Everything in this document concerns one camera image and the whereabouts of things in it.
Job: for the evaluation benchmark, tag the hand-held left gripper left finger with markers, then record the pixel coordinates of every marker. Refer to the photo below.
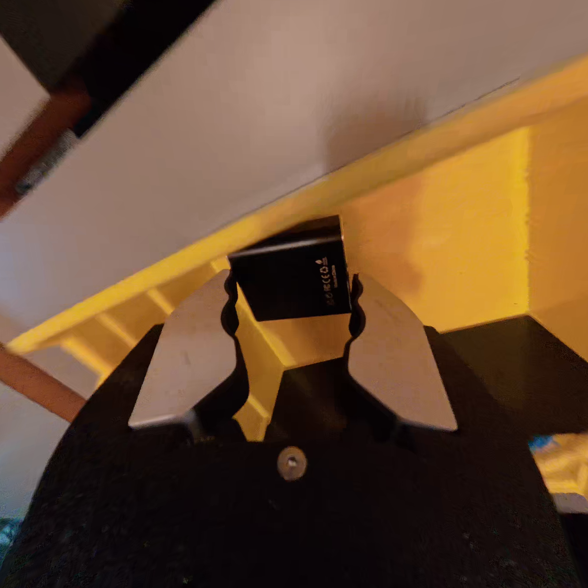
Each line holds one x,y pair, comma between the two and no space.
183,367

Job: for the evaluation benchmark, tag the yellow divided storage bin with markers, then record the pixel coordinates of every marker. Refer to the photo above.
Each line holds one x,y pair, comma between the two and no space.
459,220

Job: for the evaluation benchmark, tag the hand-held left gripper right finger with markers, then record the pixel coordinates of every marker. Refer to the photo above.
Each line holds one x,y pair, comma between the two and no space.
399,363

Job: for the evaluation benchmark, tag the grey desk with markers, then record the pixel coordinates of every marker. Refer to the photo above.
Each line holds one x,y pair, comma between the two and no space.
229,115

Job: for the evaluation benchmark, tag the black network splitter box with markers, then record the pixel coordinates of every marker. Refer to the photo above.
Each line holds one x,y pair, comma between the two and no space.
294,280

